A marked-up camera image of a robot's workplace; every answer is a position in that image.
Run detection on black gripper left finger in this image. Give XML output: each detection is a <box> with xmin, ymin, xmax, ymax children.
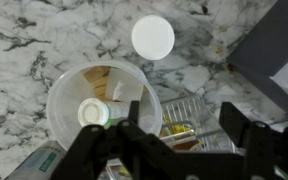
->
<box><xmin>50</xmin><ymin>100</ymin><xmax>186</xmax><ymax>180</ymax></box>

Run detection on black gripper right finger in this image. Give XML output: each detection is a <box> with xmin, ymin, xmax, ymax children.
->
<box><xmin>218</xmin><ymin>101</ymin><xmax>288</xmax><ymax>180</ymax></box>

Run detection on clear plastic round container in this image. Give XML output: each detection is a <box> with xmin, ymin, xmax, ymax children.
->
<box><xmin>45</xmin><ymin>59</ymin><xmax>164</xmax><ymax>151</ymax></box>

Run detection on dark blue cardboard box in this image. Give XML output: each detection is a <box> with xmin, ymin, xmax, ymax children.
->
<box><xmin>226</xmin><ymin>0</ymin><xmax>288</xmax><ymax>127</ymax></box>

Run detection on white capped speckled bottle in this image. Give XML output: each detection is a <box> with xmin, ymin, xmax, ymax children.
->
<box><xmin>77</xmin><ymin>97</ymin><xmax>131</xmax><ymax>128</ymax></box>

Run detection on clear crumpled plastic wrapper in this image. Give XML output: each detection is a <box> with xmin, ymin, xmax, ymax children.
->
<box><xmin>105</xmin><ymin>67</ymin><xmax>145</xmax><ymax>103</ymax></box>

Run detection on clear ridged plastic tray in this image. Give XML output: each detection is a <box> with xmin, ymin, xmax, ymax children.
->
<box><xmin>158</xmin><ymin>94</ymin><xmax>239</xmax><ymax>155</ymax></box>

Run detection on grey labelled cylindrical can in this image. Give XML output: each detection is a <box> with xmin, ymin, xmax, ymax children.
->
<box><xmin>6</xmin><ymin>139</ymin><xmax>67</xmax><ymax>180</ymax></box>

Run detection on white round lid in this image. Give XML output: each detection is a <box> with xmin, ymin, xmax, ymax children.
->
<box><xmin>130</xmin><ymin>14</ymin><xmax>176</xmax><ymax>61</ymax></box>

